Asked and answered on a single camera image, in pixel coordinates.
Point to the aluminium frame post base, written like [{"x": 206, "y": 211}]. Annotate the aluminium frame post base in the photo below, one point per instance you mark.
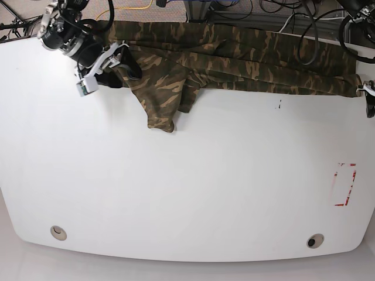
[{"x": 197, "y": 10}]

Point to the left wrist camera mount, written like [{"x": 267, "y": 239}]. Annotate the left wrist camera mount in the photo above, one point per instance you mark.
[{"x": 367, "y": 87}]

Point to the left table cable grommet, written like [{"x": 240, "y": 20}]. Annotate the left table cable grommet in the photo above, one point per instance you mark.
[{"x": 58, "y": 233}]

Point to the right table cable grommet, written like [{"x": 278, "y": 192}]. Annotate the right table cable grommet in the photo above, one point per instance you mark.
[{"x": 315, "y": 241}]

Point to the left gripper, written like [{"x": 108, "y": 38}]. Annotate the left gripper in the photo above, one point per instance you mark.
[{"x": 370, "y": 105}]

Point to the red tape rectangle marking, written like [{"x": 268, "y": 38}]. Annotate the red tape rectangle marking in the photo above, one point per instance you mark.
[{"x": 344, "y": 178}]

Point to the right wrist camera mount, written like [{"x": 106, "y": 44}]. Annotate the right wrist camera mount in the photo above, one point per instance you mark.
[{"x": 87, "y": 82}]

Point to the table cable grommet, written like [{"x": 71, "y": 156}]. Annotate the table cable grommet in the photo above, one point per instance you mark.
[
  {"x": 315, "y": 241},
  {"x": 58, "y": 233}
]

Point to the camouflage T-shirt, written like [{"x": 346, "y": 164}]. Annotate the camouflage T-shirt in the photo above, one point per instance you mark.
[{"x": 179, "y": 59}]

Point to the black tripod legs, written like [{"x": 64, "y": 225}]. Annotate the black tripod legs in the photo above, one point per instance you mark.
[{"x": 19, "y": 28}]

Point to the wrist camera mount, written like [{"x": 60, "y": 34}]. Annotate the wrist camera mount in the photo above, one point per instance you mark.
[
  {"x": 367, "y": 87},
  {"x": 87, "y": 82}
]

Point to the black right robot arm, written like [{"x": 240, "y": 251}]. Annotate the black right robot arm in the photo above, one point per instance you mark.
[{"x": 63, "y": 28}]

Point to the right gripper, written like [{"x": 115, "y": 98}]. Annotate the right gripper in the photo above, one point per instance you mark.
[{"x": 89, "y": 51}]

